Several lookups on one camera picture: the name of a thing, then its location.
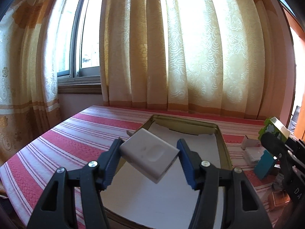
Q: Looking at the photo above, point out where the teal toy brick block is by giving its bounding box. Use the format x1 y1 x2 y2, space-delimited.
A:
254 150 277 179

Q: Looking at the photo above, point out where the clear plastic box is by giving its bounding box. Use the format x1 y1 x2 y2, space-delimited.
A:
243 146 265 166

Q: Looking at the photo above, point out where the green toy block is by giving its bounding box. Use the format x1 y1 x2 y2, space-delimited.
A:
258 117 290 143

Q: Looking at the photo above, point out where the white power adapter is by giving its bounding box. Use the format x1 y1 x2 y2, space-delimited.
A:
120 128 179 184

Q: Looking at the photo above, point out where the grey patterned hair clip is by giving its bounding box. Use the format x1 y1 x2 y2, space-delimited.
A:
272 173 284 191

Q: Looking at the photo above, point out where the brown wooden compartment box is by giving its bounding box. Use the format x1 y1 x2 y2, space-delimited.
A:
268 191 290 211

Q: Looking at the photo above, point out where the white cardboard box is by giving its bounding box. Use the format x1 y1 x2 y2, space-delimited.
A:
241 135 261 150

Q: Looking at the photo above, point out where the pink striped bedspread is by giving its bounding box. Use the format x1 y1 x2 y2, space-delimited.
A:
1 106 283 228

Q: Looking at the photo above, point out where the gold metal tin tray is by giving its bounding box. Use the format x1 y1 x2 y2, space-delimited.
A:
101 114 232 228

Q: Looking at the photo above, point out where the left side curtain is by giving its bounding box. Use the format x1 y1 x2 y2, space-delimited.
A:
1 0 67 163

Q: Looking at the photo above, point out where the cream patterned curtain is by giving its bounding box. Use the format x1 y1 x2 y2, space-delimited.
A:
99 0 287 119

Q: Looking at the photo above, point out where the window frame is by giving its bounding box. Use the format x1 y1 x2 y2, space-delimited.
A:
55 0 102 94

